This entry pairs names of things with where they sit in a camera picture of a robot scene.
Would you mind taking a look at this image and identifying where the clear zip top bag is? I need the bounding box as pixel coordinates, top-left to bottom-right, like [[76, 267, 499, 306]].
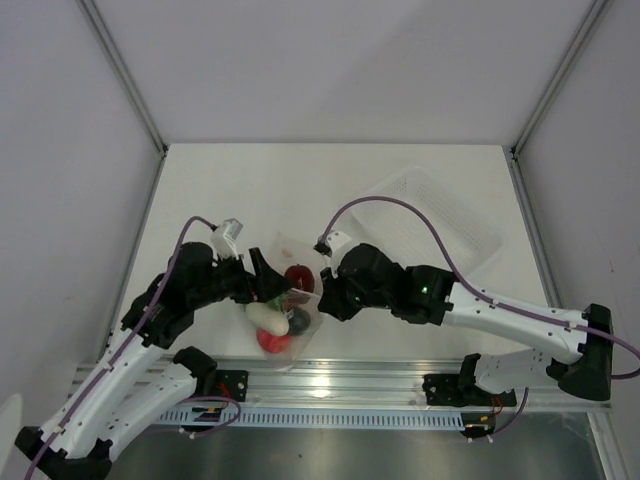
[[242, 232, 325, 371]]

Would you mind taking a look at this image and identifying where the aluminium frame post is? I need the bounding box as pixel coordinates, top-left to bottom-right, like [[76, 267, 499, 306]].
[[75, 0, 168, 154], [509, 0, 614, 154]]

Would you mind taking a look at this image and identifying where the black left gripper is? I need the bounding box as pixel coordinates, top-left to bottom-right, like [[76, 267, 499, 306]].
[[189, 247, 293, 309]]

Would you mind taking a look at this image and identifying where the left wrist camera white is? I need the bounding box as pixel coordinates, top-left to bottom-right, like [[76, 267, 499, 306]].
[[210, 218, 243, 259]]

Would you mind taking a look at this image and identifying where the right aluminium frame post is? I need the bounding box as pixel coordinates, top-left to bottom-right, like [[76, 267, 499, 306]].
[[509, 0, 614, 154]]

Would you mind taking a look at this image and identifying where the white plastic basket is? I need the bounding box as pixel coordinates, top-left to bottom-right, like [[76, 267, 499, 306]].
[[349, 166, 505, 277]]

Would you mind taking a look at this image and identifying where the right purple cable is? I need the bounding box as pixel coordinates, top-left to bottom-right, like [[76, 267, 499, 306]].
[[314, 196, 640, 379]]

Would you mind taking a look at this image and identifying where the purple cable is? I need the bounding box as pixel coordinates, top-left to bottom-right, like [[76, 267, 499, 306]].
[[314, 196, 640, 379], [22, 215, 216, 480]]

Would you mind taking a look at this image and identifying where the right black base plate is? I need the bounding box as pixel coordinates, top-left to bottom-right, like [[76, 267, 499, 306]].
[[422, 374, 517, 408]]

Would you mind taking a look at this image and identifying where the dark purple fruit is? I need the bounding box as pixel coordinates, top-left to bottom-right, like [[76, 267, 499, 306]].
[[288, 308, 311, 337]]

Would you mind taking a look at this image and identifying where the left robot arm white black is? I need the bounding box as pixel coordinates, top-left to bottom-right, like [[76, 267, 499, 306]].
[[15, 242, 290, 479]]

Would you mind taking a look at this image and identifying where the aluminium mounting rail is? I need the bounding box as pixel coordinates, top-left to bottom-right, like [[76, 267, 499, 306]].
[[64, 355, 612, 414]]

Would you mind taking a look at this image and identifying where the left aluminium frame post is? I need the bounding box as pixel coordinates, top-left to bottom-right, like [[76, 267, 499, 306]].
[[75, 0, 168, 154]]

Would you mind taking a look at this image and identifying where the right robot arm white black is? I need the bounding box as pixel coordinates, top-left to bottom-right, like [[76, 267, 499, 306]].
[[319, 244, 613, 406]]

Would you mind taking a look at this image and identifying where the dark red apple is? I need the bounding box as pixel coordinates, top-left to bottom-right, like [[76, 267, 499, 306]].
[[284, 264, 315, 293]]

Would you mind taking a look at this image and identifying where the red tomato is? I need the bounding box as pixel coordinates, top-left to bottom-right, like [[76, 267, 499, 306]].
[[256, 329, 293, 354]]

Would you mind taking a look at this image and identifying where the white slotted cable duct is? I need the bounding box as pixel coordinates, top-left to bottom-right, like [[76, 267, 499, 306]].
[[152, 406, 465, 431]]

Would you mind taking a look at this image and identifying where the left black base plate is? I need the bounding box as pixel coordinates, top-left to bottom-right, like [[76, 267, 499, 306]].
[[211, 370, 249, 402]]

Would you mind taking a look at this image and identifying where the green lime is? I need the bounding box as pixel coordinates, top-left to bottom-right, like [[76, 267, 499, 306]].
[[267, 294, 290, 312]]

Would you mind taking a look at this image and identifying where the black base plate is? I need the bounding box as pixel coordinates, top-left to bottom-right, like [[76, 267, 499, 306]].
[[211, 370, 249, 402], [422, 374, 517, 408]]

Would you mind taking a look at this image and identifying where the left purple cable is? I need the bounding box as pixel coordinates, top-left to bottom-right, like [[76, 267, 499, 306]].
[[22, 215, 216, 480]]

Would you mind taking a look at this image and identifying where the white radish with leaves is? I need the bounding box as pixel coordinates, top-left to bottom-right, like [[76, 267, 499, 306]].
[[245, 303, 289, 336]]

